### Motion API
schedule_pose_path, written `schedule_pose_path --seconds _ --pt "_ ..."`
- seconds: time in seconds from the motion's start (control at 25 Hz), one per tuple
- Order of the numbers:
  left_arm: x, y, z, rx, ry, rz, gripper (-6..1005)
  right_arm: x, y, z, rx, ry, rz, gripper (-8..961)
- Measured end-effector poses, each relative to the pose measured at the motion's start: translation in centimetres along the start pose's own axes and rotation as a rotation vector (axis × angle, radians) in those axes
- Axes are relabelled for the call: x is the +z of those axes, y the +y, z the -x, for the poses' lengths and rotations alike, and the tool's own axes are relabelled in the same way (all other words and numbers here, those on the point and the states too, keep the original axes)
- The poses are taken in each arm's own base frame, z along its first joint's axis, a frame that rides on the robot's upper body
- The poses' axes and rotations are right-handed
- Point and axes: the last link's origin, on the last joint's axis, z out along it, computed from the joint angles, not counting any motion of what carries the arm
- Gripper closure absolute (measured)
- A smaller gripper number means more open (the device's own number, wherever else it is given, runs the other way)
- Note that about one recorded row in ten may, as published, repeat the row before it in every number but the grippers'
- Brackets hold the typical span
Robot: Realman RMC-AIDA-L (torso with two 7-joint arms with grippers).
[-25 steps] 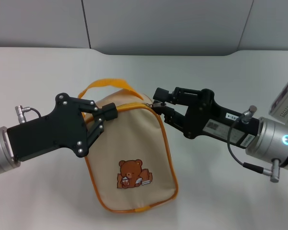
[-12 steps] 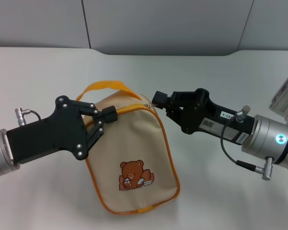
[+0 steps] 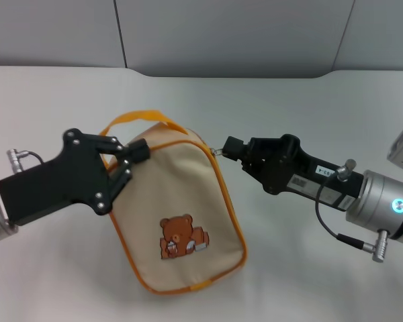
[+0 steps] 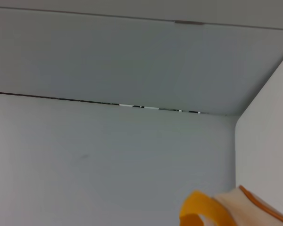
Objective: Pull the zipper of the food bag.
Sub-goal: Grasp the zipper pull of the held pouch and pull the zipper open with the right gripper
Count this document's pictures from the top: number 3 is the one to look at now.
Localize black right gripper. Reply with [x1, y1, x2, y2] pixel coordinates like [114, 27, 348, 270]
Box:
[222, 133, 366, 213]

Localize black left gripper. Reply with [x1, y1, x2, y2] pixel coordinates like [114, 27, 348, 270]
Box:
[0, 127, 152, 227]

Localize beige food bag orange trim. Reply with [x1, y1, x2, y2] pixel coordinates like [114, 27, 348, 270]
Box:
[99, 109, 249, 296]

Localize left gripper cable with connector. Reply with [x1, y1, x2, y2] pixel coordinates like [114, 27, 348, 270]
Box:
[7, 149, 46, 176]

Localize gripper cable with connector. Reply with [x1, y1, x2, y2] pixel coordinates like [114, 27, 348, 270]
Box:
[314, 159, 391, 264]
[7, 149, 46, 176]

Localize right gripper cable with connector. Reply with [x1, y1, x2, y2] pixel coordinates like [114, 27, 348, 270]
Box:
[314, 159, 391, 264]

